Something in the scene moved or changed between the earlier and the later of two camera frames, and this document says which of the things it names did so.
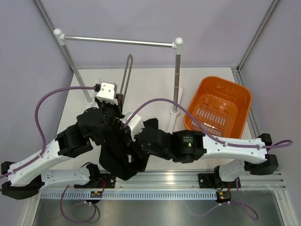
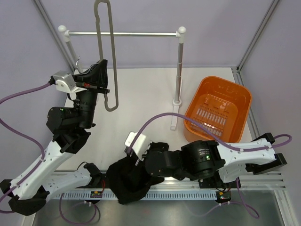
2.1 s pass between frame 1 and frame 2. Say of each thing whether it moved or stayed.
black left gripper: moved
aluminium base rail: stayed
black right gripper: moved
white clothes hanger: moved
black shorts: moved
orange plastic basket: stayed
